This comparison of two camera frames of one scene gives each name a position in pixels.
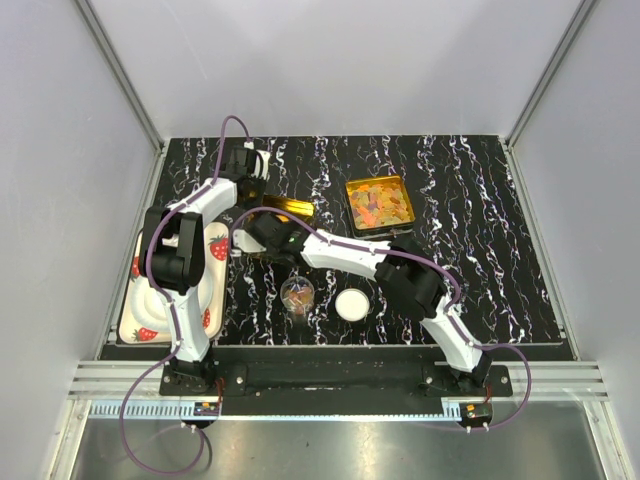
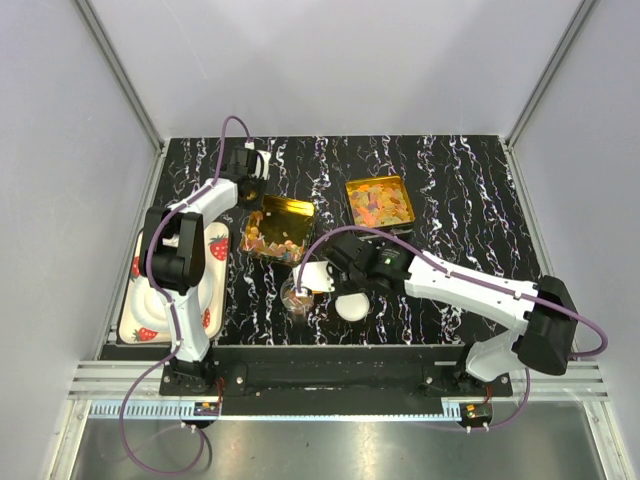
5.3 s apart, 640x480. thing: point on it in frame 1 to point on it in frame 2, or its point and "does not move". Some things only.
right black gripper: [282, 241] to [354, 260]
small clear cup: [173, 241] does not move
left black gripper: [262, 185] does not move
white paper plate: [149, 307] does not move
